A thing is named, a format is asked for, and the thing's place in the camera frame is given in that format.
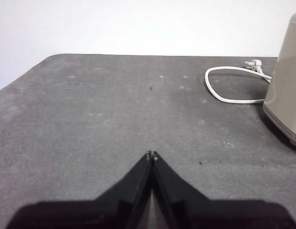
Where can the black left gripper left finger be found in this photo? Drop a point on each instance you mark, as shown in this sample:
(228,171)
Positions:
(95,214)

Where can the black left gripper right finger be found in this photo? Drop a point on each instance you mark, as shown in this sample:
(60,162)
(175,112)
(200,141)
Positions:
(210,214)

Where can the cream toaster with chrome top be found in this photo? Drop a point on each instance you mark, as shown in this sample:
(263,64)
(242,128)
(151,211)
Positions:
(286,83)

